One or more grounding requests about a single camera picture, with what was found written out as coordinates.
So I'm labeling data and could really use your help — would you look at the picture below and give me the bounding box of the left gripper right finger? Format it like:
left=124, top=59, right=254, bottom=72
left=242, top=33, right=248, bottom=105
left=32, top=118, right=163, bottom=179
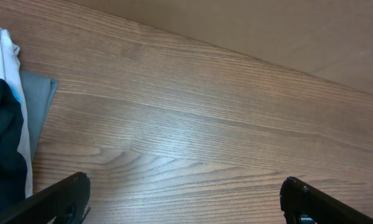
left=280, top=177, right=373, bottom=224

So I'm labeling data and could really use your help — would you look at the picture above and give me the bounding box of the black t-shirt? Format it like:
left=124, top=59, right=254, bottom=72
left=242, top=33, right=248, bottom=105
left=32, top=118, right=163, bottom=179
left=0, top=79, right=27, bottom=212

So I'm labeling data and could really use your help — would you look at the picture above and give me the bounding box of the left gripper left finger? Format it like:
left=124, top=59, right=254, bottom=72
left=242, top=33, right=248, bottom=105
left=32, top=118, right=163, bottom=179
left=0, top=172, right=91, bottom=224

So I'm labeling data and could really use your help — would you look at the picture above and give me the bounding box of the grey folded garment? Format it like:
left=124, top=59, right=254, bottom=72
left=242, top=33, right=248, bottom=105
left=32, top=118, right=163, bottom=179
left=19, top=70, right=59, bottom=160

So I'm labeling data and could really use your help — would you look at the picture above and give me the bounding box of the beige folded t-shirt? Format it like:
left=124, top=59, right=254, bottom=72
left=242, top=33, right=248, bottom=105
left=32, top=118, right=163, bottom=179
left=0, top=28, right=33, bottom=197

